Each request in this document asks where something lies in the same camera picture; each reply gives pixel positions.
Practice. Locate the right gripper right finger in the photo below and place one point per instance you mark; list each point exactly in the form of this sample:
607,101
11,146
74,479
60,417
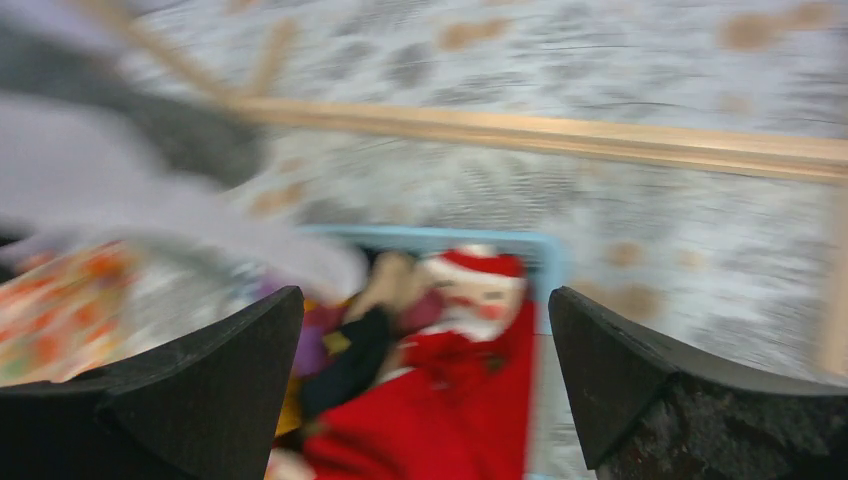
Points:
647,406

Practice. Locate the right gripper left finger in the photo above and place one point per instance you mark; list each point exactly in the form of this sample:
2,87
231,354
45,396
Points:
203,406

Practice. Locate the santa pattern white sock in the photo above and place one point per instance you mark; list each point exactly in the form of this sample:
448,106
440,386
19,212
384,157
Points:
482,289

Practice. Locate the plain dark grey sock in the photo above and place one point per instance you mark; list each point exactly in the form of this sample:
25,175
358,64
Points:
191,138

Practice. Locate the white sock black stripes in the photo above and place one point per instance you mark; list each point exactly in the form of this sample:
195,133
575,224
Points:
68,168

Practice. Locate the blue plastic sock basket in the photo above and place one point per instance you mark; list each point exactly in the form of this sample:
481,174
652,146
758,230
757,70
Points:
549,266

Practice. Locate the purple orange striped sock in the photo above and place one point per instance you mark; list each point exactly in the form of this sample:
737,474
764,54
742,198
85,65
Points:
309,355

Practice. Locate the orange floral cloth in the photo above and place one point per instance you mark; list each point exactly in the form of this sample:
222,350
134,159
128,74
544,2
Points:
67,314

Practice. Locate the floral patterned table mat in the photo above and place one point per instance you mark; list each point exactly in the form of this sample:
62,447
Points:
732,264

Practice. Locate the red santa body sock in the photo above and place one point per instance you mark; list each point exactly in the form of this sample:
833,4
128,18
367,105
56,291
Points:
461,412

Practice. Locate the wooden drying rack frame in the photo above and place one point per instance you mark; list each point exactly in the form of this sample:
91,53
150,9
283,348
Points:
805,159

